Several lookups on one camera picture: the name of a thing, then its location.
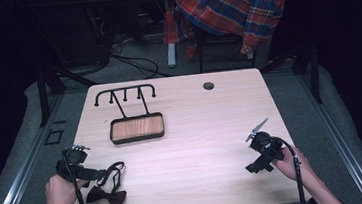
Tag white table leg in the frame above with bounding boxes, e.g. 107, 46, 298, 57
165, 41, 179, 69

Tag black floor cables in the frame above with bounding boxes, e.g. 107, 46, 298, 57
106, 32, 172, 84

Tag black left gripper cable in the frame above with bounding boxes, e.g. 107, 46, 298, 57
60, 147, 89, 204

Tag person's right hand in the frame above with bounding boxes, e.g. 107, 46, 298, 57
271, 143, 314, 185

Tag person's left hand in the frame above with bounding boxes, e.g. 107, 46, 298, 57
42, 170, 92, 204

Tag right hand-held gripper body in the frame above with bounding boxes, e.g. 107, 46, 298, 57
242, 115, 288, 168

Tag black chair frame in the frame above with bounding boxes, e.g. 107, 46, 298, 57
194, 24, 260, 74

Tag red blue plaid shirt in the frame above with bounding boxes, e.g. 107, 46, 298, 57
159, 0, 296, 63

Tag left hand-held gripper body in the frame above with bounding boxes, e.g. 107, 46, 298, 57
54, 142, 94, 186

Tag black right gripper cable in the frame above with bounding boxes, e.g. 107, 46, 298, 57
267, 133, 308, 204

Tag aluminium rail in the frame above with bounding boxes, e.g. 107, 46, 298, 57
295, 64, 362, 204
0, 92, 76, 204

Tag dark red bow tie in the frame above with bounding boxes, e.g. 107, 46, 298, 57
82, 160, 130, 204

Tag black rack with wooden tray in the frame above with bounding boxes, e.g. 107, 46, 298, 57
92, 82, 168, 147

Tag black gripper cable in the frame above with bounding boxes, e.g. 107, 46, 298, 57
267, 133, 308, 204
60, 147, 89, 204

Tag black metal frame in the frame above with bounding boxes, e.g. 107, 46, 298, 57
256, 37, 325, 110
32, 53, 103, 129

